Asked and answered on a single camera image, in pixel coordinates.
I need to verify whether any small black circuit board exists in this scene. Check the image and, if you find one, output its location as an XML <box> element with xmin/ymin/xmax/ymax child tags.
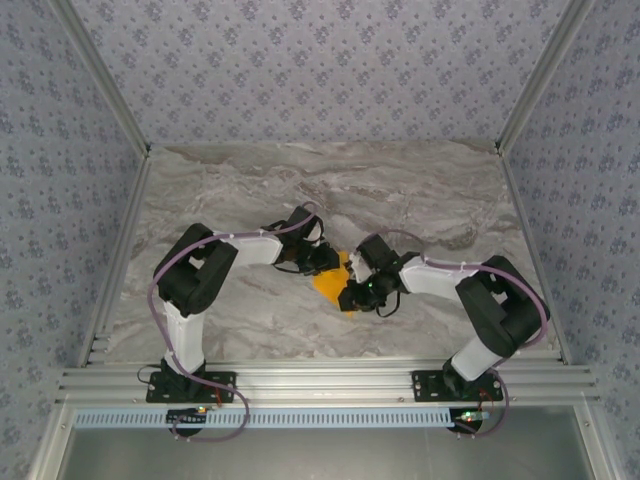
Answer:
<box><xmin>166</xmin><ymin>406</ymin><xmax>209</xmax><ymax>441</ymax></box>
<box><xmin>448</xmin><ymin>408</ymin><xmax>494</xmax><ymax>441</ymax></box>

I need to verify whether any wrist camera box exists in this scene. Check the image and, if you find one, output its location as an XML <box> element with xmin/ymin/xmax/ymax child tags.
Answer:
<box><xmin>352</xmin><ymin>234</ymin><xmax>399</xmax><ymax>281</ymax></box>
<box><xmin>284</xmin><ymin>205</ymin><xmax>324</xmax><ymax>241</ymax></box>

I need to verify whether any black base plate left arm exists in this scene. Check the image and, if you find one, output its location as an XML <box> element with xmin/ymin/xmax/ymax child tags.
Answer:
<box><xmin>145</xmin><ymin>370</ymin><xmax>237</xmax><ymax>404</ymax></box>

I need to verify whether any slotted pale cable duct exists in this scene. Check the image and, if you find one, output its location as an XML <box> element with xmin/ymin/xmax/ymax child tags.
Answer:
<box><xmin>73</xmin><ymin>407</ymin><xmax>454</xmax><ymax>430</ymax></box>

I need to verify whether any orange square paper sheet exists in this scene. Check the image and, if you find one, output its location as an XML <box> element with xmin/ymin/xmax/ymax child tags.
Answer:
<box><xmin>310</xmin><ymin>249</ymin><xmax>352</xmax><ymax>310</ymax></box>

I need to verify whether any grey metal panel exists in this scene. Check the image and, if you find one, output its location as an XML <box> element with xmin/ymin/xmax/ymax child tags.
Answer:
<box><xmin>29</xmin><ymin>403</ymin><xmax>619</xmax><ymax>480</ymax></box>

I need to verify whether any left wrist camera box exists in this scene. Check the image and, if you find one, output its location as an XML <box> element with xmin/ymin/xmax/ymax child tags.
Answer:
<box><xmin>284</xmin><ymin>205</ymin><xmax>324</xmax><ymax>241</ymax></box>

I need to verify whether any aluminium mounting rail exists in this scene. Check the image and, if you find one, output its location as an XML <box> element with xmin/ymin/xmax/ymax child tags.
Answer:
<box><xmin>54</xmin><ymin>357</ymin><xmax>601</xmax><ymax>406</ymax></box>

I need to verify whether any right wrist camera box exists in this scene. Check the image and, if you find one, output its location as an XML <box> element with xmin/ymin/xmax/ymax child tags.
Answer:
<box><xmin>352</xmin><ymin>234</ymin><xmax>399</xmax><ymax>281</ymax></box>

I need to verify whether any aluminium frame post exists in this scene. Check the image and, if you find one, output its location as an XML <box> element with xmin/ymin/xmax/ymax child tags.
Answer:
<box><xmin>494</xmin><ymin>0</ymin><xmax>599</xmax><ymax>155</ymax></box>
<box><xmin>49</xmin><ymin>0</ymin><xmax>152</xmax><ymax>157</ymax></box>

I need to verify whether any black base plate right arm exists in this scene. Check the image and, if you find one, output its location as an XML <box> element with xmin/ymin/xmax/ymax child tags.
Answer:
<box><xmin>409</xmin><ymin>368</ymin><xmax>505</xmax><ymax>404</ymax></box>

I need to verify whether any aluminium table side rail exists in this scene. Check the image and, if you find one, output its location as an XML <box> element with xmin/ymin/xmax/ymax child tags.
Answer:
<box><xmin>497</xmin><ymin>149</ymin><xmax>574</xmax><ymax>365</ymax></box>
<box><xmin>77</xmin><ymin>152</ymin><xmax>154</xmax><ymax>369</ymax></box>

